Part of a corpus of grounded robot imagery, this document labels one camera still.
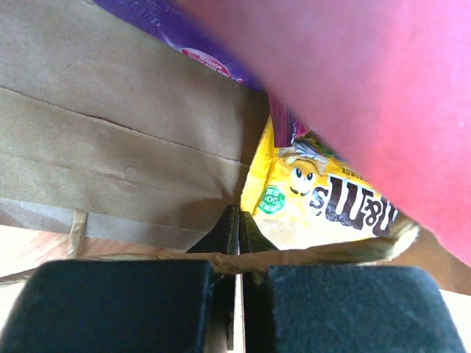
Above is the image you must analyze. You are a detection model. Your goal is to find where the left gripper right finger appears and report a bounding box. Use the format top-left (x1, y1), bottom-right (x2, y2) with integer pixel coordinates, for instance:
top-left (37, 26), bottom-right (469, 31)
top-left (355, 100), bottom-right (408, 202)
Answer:
top-left (242, 215), bottom-right (465, 352)

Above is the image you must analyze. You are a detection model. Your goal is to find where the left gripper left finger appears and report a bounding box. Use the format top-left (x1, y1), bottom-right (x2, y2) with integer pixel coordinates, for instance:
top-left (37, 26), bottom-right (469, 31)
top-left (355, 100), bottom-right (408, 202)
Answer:
top-left (0, 204), bottom-right (241, 353)

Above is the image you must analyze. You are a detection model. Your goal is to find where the yellow M&M's bag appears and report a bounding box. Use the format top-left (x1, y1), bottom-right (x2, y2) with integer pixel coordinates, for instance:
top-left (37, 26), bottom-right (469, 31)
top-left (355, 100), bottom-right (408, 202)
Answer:
top-left (241, 121), bottom-right (398, 249)

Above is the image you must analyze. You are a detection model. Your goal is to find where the red paper bag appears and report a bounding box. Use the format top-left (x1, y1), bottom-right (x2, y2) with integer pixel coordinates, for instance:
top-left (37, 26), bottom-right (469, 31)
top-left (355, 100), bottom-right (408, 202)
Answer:
top-left (0, 0), bottom-right (471, 297)

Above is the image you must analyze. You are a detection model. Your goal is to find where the purple snack pack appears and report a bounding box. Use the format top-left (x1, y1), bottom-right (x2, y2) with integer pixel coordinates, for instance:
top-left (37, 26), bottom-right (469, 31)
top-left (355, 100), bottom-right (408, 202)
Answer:
top-left (268, 93), bottom-right (309, 148)

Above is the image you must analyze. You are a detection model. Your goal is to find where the purple Fox's berries bag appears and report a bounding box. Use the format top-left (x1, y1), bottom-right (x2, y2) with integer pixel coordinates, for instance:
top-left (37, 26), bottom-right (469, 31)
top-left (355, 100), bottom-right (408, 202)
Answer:
top-left (96, 0), bottom-right (263, 90)

